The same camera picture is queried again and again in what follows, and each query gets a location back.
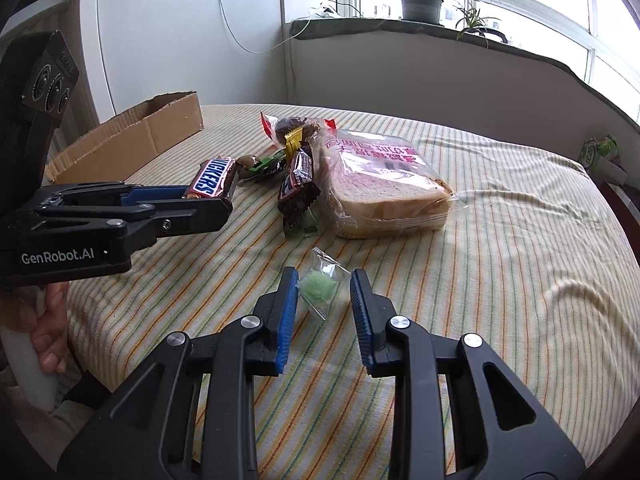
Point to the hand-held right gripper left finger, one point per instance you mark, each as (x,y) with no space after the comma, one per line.
(287,310)

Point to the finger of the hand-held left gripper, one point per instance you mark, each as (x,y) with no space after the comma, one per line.
(195,217)
(155,194)

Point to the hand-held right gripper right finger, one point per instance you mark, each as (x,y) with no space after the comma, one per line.
(361,315)

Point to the green candy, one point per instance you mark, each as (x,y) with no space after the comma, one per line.
(316,287)

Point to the brown chocolate bar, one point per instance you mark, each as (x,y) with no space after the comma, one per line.
(296,175)
(212,177)

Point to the brown cardboard box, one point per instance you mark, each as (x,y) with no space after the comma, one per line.
(145,130)

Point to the green snack packet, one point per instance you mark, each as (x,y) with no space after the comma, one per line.
(267,165)

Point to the person's left hand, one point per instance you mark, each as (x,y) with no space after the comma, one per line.
(52,330)

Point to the yellow snack packet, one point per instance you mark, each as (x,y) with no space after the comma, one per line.
(292,139)

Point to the bagged sliced bread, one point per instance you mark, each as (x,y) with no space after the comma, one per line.
(380,185)

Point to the striped cloth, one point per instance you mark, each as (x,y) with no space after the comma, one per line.
(500,270)

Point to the white cabinet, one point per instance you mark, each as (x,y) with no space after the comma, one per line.
(190,35)

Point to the white charger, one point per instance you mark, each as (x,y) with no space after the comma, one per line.
(326,8)

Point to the green and white box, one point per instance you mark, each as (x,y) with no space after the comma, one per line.
(602,152)

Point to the dark green sill cover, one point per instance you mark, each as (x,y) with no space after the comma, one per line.
(500,50)

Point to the small potted plant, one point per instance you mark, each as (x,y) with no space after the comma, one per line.
(475,22)

